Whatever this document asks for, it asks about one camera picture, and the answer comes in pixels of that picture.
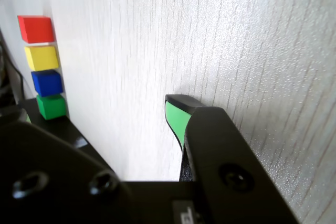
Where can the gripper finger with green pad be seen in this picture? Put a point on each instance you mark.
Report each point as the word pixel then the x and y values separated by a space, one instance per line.
pixel 215 142

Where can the blue wooden cube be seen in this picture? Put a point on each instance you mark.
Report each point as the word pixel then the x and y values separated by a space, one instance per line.
pixel 47 82

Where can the yellow wooden cube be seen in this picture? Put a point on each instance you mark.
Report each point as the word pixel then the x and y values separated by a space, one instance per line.
pixel 42 57

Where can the gripper finger black curved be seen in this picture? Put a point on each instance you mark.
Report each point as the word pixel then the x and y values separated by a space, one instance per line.
pixel 39 169

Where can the green wooden cube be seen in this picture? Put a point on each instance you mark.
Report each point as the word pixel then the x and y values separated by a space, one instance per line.
pixel 51 107

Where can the red wooden cube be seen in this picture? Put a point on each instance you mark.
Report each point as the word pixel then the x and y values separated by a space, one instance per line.
pixel 36 28

